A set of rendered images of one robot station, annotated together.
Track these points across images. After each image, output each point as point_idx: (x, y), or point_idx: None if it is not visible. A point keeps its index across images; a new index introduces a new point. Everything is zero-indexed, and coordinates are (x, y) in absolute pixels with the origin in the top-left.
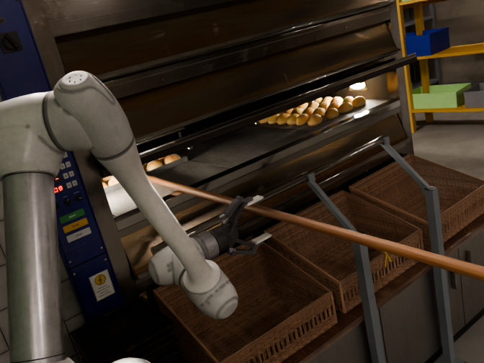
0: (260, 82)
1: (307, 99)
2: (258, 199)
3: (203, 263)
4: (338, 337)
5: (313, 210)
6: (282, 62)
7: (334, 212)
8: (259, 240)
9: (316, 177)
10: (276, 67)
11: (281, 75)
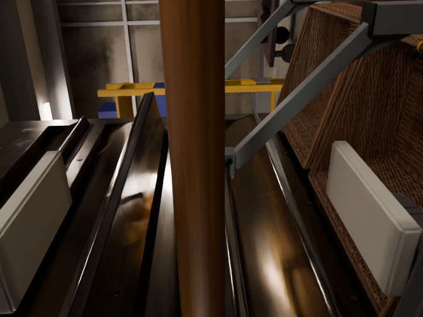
0: (65, 276)
1: (116, 192)
2: (38, 170)
3: None
4: None
5: (338, 216)
6: (65, 238)
7: (311, 88)
8: (381, 203)
9: (277, 209)
10: (63, 248)
11: (79, 239)
